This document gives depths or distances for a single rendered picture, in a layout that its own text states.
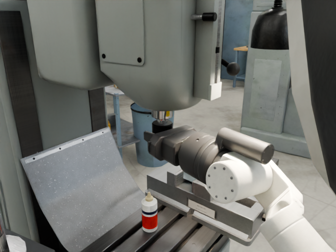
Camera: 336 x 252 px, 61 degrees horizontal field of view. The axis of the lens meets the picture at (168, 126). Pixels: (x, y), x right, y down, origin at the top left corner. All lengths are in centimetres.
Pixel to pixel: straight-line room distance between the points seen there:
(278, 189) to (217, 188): 11
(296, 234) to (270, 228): 4
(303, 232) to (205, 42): 33
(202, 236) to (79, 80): 48
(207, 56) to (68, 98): 52
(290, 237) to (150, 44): 36
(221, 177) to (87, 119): 61
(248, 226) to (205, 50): 44
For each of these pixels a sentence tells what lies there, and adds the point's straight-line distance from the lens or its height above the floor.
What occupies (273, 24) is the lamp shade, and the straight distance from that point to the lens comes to 49.
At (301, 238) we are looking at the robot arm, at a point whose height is 120.
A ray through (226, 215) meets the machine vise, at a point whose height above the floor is 102.
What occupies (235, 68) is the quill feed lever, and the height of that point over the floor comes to 138.
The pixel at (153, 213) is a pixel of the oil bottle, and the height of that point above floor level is 102.
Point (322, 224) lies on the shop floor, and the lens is 262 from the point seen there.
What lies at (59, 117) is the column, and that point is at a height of 121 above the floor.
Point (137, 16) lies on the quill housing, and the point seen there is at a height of 149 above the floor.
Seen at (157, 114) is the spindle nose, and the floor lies 129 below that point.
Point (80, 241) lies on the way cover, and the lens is 88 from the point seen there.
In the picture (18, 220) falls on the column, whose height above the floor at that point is 93.
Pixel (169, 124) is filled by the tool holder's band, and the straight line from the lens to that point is 63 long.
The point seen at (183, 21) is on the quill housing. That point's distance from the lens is 51.
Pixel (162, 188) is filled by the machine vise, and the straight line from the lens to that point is 87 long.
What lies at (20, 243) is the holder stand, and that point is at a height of 117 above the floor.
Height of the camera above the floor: 148
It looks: 20 degrees down
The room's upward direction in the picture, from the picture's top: straight up
